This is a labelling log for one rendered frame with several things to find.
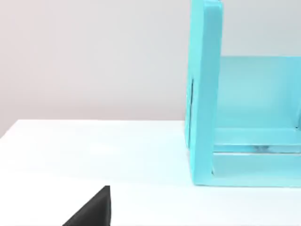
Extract light blue rack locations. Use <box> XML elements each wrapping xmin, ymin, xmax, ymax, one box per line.
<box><xmin>185</xmin><ymin>0</ymin><xmax>301</xmax><ymax>189</ymax></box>

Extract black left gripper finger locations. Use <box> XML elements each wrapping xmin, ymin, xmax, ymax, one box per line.
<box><xmin>62</xmin><ymin>185</ymin><xmax>111</xmax><ymax>226</ymax></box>

